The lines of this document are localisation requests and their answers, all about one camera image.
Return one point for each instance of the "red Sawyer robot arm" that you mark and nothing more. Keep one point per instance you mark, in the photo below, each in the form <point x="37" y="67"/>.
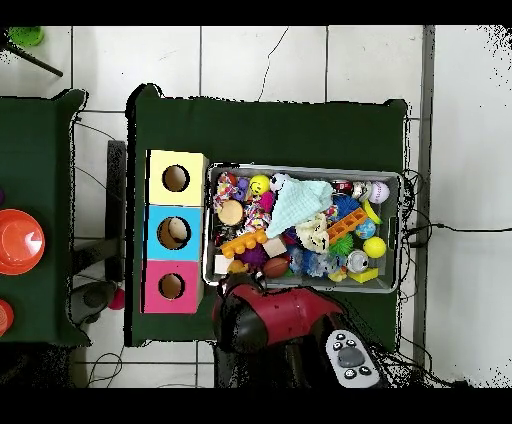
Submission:
<point x="296" y="316"/>

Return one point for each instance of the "wooden box with three holes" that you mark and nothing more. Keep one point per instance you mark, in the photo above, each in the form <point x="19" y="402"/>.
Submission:
<point x="188" y="196"/>

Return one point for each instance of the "yellow smiley ball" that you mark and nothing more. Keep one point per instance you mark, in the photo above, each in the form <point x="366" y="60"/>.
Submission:
<point x="260" y="184"/>

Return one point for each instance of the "orange studded toy brick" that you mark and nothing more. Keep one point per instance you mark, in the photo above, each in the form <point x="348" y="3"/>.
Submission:
<point x="242" y="244"/>

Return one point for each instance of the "black and white soccer ball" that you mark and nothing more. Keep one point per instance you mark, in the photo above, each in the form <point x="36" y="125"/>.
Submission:
<point x="276" y="182"/>

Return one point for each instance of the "mint green knitted cloth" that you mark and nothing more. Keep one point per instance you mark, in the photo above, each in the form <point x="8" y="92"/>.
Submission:
<point x="296" y="204"/>

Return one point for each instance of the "purple spiky ball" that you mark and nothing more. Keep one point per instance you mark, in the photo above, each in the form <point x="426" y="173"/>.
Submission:
<point x="252" y="256"/>

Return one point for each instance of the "brown toy football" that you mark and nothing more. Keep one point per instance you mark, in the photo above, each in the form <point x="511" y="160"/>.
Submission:
<point x="276" y="267"/>

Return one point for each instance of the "cream cloth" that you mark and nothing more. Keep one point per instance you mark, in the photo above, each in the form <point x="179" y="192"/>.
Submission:
<point x="314" y="236"/>

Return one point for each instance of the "plain yellow ball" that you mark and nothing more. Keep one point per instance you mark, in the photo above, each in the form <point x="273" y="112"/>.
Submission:
<point x="374" y="247"/>

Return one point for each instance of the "red ball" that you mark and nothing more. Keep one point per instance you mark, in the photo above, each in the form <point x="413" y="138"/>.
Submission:
<point x="117" y="300"/>

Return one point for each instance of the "grey rounded object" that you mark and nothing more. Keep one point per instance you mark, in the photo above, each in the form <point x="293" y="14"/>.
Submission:
<point x="94" y="298"/>

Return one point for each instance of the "large orange bowl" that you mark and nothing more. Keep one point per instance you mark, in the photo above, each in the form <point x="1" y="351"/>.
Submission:
<point x="18" y="244"/>

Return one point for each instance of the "black rod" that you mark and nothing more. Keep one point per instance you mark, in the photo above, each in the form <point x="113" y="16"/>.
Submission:
<point x="40" y="64"/>

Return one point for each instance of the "small orange bowl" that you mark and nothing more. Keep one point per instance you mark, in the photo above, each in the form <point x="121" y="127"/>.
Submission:
<point x="4" y="318"/>

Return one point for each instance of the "green cup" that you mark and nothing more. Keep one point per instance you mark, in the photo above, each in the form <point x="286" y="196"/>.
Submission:
<point x="26" y="36"/>

